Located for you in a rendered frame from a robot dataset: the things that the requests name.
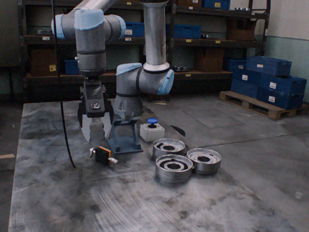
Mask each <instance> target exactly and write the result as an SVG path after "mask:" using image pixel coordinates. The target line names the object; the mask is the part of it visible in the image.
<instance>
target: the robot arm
mask: <svg viewBox="0 0 309 232"><path fill-rule="evenodd" d="M116 1H117V0H84V1H82V2H81V3H80V4H79V5H78V6H77V7H75V8H74V9H73V10H72V11H71V12H70V13H68V14H59V15H57V16H56V31H57V34H56V36H57V38H59V39H65V40H76V47H77V56H78V57H75V60H78V68H79V75H82V76H85V80H84V86H83V87H80V92H81V103H79V108H78V110H77V115H78V120H79V123H80V125H81V128H82V131H83V134H84V137H85V139H86V140H87V141H88V142H89V143H90V141H91V136H90V132H91V129H90V124H91V123H92V118H94V117H100V119H101V122H102V123H103V130H104V139H105V141H107V139H108V137H109V135H110V132H111V127H112V121H113V115H114V114H118V112H124V114H125V116H131V114H132V113H134V114H133V116H139V115H141V114H143V112H144V107H143V104H142V100H141V97H140V93H141V92H142V93H150V94H157V95H167V94H169V92H170V90H171V88H172V84H173V80H174V70H172V69H171V70H170V65H169V63H167V62H166V36H165V5H166V3H167V2H168V1H169V0H140V3H141V4H142V5H143V7H144V25H145V43H146V63H145V64H144V66H143V67H142V64H141V63H129V64H122V65H119V66H118V67H117V74H116V75H117V86H116V98H115V101H114V103H113V107H112V105H111V100H108V99H107V98H108V97H109V96H108V95H107V90H106V88H105V86H104V85H101V81H100V79H99V75H103V74H105V66H106V52H105V43H108V42H115V41H117V40H119V39H121V38H122V37H123V36H124V34H125V31H126V25H125V21H124V20H123V19H122V18H121V17H119V16H117V15H112V14H111V15H104V13H105V12H106V11H107V10H108V9H109V8H110V7H111V6H112V5H113V4H114V3H115V2H116Z"/></svg>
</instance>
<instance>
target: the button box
mask: <svg viewBox="0 0 309 232"><path fill-rule="evenodd" d="M140 136H141V137H142V139H144V140H145V141H146V142H154V141H156V140H158V139H163V138H164V129H163V128H162V127H161V126H160V125H159V124H158V123H155V124H154V126H151V123H150V124H140Z"/></svg>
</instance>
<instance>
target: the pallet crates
mask: <svg viewBox="0 0 309 232"><path fill-rule="evenodd" d="M255 57H257V58H255ZM291 65H292V61H289V60H283V59H277V58H271V57H264V56H251V57H247V63H246V66H239V67H243V69H241V68H239V67H234V69H233V76H232V85H231V90H229V91H221V92H220V97H219V100H221V101H223V102H226V103H229V104H231V105H234V106H237V107H240V108H243V109H245V110H248V111H251V112H254V113H256V114H259V115H262V116H265V117H268V118H270V119H273V120H275V121H276V120H280V117H281V115H282V116H286V117H289V118H290V117H295V114H296V113H299V114H302V115H307V114H308V113H307V112H308V107H309V106H308V105H305V104H303V97H304V94H305V88H306V82H307V79H304V78H299V77H294V76H290V68H291ZM229 96H231V97H233V99H236V100H239V101H241V102H242V105H241V104H238V103H235V102H232V101H229ZM253 105H254V106H257V107H260V108H263V109H266V110H268V111H269V112H268V114H266V113H263V112H260V111H258V110H255V109H253Z"/></svg>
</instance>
